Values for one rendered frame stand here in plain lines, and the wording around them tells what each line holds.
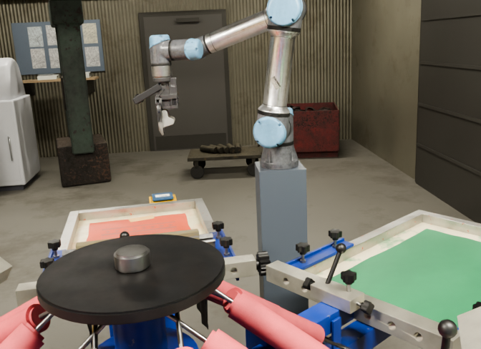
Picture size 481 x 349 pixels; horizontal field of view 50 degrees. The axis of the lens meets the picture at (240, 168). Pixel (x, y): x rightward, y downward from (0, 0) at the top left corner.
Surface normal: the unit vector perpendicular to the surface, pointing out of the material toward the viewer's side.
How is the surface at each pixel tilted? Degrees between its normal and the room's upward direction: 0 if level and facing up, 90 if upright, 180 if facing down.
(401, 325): 90
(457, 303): 0
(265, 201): 90
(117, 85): 90
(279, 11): 82
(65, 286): 0
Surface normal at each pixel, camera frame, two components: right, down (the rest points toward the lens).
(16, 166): 0.12, 0.23
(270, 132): -0.25, 0.36
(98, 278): -0.04, -0.97
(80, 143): 0.32, 0.19
